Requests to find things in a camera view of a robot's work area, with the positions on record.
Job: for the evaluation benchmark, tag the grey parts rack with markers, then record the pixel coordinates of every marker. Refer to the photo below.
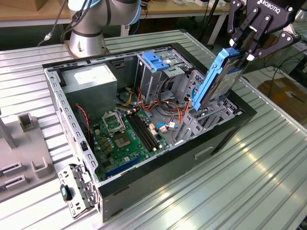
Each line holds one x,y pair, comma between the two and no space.
28,148

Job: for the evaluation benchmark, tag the wooden desk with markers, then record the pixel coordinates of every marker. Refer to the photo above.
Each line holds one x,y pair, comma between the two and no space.
24,14
182,10

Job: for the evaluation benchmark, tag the black PC case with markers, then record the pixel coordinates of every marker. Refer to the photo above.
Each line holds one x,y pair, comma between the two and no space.
168,172

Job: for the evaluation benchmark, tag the metal disk bay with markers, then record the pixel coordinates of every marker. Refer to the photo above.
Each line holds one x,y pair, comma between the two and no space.
189,127

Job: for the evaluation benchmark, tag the metal drive cage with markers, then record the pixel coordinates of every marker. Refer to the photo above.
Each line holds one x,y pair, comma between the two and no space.
148,81

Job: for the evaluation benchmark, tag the blue expansion slot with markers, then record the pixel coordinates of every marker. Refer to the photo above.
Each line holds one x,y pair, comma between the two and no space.
124,166

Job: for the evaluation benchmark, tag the green motherboard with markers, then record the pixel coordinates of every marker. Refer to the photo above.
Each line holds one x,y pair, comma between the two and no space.
133,134

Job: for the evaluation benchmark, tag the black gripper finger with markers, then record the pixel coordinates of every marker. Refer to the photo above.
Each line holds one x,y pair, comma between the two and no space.
233,14
275,46

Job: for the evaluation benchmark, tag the hard disk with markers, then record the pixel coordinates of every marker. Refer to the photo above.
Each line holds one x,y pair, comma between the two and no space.
223,81

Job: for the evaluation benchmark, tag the blue plastic drive latch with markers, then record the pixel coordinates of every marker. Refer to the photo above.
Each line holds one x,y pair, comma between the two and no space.
153,61

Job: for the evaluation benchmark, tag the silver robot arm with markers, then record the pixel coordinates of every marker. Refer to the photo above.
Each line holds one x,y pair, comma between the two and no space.
120,12

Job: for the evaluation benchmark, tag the grey power supply unit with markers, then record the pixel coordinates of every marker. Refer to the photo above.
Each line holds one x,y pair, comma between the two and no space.
96,95

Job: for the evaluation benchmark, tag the CPU socket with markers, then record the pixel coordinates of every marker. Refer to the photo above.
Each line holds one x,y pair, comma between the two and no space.
122,141

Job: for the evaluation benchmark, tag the black RAM slot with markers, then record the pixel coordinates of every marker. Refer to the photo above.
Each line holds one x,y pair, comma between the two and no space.
146,131
140,135

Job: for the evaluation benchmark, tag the brown cardboard box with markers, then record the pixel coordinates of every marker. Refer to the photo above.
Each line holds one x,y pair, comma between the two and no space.
280,93

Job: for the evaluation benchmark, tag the metal card retention bracket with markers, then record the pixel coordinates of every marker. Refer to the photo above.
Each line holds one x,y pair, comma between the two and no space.
76,177

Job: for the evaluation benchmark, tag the black latch blue tab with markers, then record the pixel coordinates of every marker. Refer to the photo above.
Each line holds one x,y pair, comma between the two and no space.
64,191

